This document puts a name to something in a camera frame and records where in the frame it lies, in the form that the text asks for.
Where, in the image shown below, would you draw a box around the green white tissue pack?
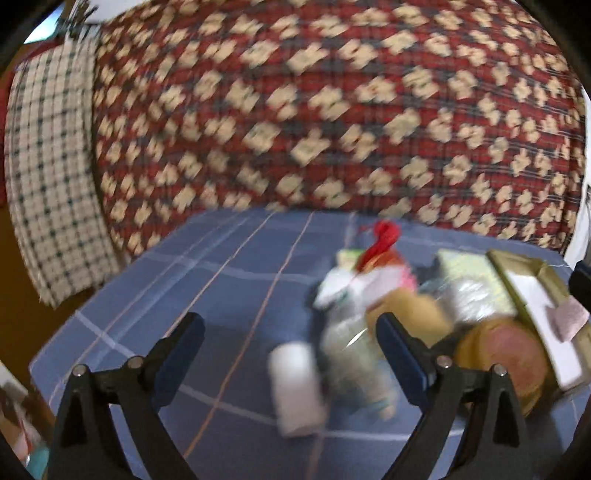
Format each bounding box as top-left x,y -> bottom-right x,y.
335,249 -> 365,270

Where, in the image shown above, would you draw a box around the white plush toy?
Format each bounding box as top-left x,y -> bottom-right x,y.
314,265 -> 417,310

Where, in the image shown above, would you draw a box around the gold metal tin box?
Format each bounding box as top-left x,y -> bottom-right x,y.
487,250 -> 590,403

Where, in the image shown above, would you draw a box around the red plaid bear blanket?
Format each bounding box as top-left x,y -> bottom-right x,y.
94,1 -> 585,256

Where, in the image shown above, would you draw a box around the clear plastic bag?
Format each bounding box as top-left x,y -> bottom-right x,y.
321,293 -> 398,420

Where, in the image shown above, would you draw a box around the cream green checked cloth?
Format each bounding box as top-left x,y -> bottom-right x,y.
4,34 -> 119,307

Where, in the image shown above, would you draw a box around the blue plaid sheet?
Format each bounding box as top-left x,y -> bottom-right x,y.
29,208 -> 578,480

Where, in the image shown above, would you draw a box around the white towel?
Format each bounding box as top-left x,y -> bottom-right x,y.
267,342 -> 328,438

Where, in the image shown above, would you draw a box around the red gold drawstring pouch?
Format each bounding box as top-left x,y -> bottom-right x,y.
355,220 -> 406,273

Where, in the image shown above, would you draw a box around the floral tissue pack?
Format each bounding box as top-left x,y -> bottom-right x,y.
437,249 -> 517,324

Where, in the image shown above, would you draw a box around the pink fluffy cloth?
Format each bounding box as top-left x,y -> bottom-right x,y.
550,296 -> 590,342

